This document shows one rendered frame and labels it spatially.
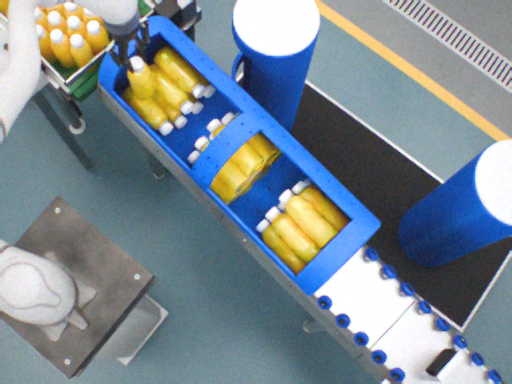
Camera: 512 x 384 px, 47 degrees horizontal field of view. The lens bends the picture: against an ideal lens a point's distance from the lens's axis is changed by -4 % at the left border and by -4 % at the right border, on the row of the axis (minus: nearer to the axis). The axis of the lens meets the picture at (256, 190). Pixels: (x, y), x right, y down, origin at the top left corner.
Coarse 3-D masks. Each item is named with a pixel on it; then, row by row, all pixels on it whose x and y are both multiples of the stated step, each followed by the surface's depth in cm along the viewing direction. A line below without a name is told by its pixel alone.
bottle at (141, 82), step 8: (144, 64) 164; (128, 72) 165; (136, 72) 163; (144, 72) 164; (136, 80) 165; (144, 80) 166; (152, 80) 172; (136, 88) 170; (144, 88) 170; (152, 88) 175; (136, 96) 176; (144, 96) 175
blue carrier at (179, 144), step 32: (160, 32) 168; (192, 64) 166; (224, 96) 184; (192, 128) 188; (224, 128) 159; (256, 128) 161; (224, 160) 159; (288, 160) 180; (256, 192) 184; (256, 224) 178; (352, 224) 155; (320, 256) 153
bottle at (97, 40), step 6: (102, 30) 186; (90, 36) 185; (96, 36) 185; (102, 36) 186; (90, 42) 187; (96, 42) 187; (102, 42) 188; (108, 42) 192; (96, 48) 190; (102, 48) 191; (96, 54) 195
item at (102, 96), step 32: (160, 160) 197; (192, 192) 194; (224, 224) 191; (256, 256) 189; (352, 256) 183; (288, 288) 187; (320, 288) 180; (352, 288) 181; (384, 288) 181; (320, 320) 185; (352, 320) 178; (384, 320) 178; (416, 320) 179; (352, 352) 182; (416, 352) 176
